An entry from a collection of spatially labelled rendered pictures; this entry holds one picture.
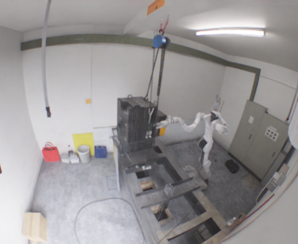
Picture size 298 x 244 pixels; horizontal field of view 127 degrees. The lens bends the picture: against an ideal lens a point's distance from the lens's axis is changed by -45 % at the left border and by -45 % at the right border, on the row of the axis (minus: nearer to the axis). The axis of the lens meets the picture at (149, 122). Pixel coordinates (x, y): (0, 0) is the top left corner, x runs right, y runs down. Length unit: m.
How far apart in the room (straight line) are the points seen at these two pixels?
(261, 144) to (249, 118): 0.75
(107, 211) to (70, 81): 2.44
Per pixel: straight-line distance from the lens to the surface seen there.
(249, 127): 3.83
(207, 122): 2.09
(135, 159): 1.94
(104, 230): 2.33
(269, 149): 3.71
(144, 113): 1.79
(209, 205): 1.99
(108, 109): 2.95
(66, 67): 2.74
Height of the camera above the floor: 2.20
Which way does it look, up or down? 26 degrees down
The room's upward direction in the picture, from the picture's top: 7 degrees clockwise
